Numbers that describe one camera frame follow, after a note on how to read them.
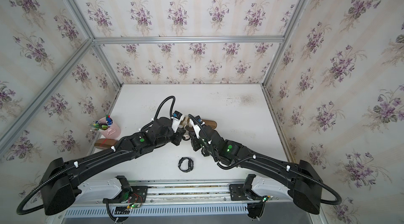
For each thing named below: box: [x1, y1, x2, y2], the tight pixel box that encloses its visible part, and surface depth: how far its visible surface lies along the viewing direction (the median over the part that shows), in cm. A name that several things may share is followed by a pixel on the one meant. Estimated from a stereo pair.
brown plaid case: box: [94, 138, 119, 150], surface depth 88 cm
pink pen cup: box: [98, 116, 122, 139], surface depth 88 cm
